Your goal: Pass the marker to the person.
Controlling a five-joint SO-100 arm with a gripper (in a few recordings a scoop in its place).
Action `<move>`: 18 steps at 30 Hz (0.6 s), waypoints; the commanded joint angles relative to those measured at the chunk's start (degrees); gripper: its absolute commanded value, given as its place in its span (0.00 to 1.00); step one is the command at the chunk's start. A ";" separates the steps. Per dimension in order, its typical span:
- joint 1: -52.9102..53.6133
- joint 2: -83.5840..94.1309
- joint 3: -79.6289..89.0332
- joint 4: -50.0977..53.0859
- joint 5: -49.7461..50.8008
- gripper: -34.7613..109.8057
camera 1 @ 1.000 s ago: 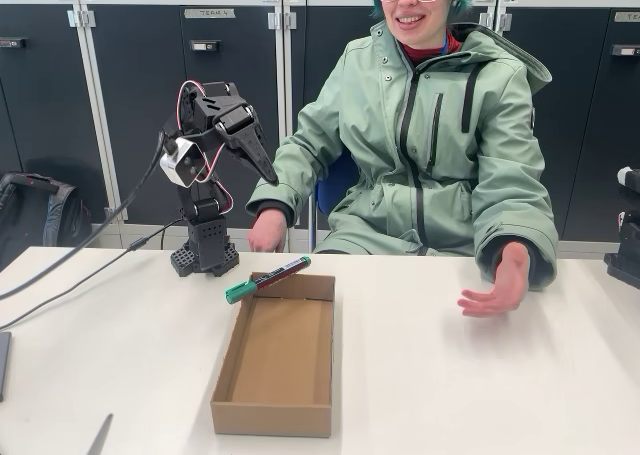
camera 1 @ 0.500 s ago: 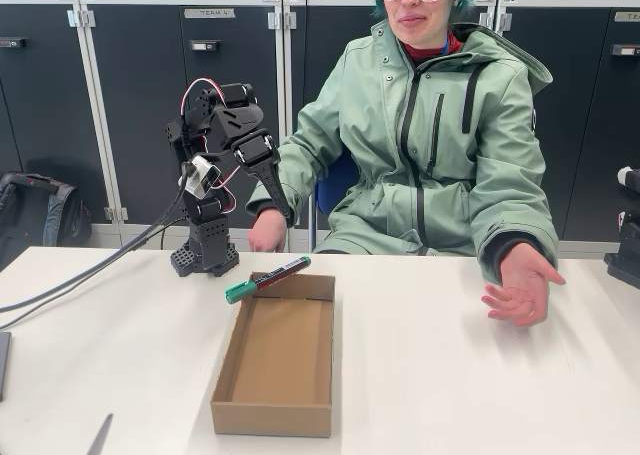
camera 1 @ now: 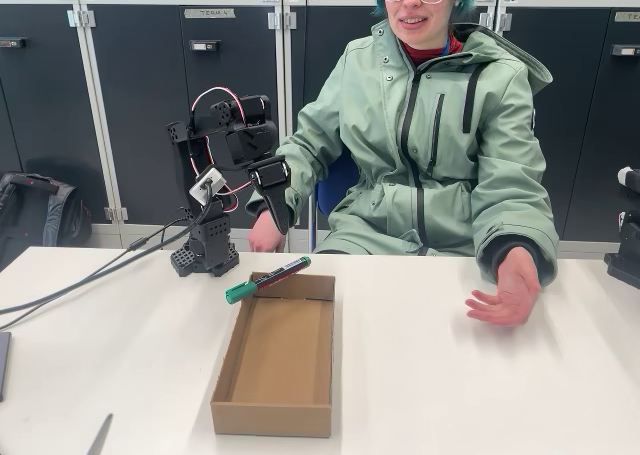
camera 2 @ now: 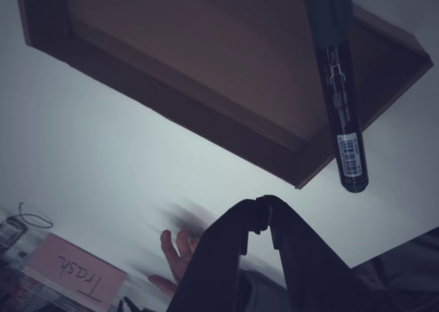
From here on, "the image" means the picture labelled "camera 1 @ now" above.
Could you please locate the black marker with green cap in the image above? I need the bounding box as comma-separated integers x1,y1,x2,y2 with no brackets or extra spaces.
223,255,312,306

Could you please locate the person's left forearm green sleeve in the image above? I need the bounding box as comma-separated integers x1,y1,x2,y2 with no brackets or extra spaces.
474,174,561,289

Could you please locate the person's right forearm green sleeve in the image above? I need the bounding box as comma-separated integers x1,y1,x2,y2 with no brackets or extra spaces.
245,134,331,226

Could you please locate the person's head teal hair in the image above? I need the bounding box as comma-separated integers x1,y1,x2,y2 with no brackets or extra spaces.
370,0,479,44

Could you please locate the person's right hand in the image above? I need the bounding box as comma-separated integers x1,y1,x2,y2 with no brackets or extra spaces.
248,209,288,254

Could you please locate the person's left hand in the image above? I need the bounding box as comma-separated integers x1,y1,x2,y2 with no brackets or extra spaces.
464,248,543,328

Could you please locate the blue chair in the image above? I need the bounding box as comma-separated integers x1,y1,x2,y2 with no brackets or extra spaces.
314,152,362,254

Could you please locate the green raincoat torso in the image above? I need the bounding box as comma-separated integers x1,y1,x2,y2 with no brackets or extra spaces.
279,17,561,257

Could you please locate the open brown cardboard box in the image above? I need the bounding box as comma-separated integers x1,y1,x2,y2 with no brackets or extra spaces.
209,272,337,439

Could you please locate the black backpack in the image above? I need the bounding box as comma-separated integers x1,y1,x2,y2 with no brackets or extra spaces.
0,170,94,272

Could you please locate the grey metal blade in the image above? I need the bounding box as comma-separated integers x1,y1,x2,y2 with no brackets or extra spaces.
85,413,115,455

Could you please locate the white camera module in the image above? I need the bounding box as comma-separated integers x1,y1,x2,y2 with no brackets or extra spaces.
188,167,225,208

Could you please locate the grey cable with connector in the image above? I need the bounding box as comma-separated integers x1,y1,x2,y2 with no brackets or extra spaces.
0,207,197,317

